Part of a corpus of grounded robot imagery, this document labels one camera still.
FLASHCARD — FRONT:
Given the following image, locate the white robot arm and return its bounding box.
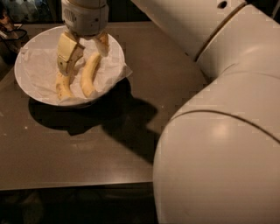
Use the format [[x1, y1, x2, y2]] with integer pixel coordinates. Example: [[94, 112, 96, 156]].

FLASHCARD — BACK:
[[132, 0, 280, 224]]

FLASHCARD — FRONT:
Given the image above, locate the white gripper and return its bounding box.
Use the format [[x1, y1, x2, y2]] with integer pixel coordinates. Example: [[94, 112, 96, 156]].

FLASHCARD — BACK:
[[57, 0, 109, 76]]

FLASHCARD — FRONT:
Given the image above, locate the black cable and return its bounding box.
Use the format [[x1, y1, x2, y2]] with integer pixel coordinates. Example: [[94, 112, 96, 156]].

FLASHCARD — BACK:
[[0, 24, 29, 55]]

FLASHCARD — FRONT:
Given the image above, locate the brown object at table corner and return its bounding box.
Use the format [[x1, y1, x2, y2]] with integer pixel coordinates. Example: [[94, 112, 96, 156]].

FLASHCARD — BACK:
[[0, 11, 17, 39]]

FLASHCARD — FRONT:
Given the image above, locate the white bowl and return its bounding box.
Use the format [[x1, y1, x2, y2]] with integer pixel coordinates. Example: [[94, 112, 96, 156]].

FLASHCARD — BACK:
[[14, 24, 126, 109]]

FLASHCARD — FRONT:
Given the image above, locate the yellow banana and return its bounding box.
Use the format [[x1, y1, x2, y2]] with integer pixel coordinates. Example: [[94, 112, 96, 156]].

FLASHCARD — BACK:
[[55, 72, 74, 101], [80, 52, 102, 97]]

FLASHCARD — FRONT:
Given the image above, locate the white paper liner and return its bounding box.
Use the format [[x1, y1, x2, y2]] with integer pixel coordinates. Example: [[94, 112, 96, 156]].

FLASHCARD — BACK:
[[19, 34, 134, 107]]

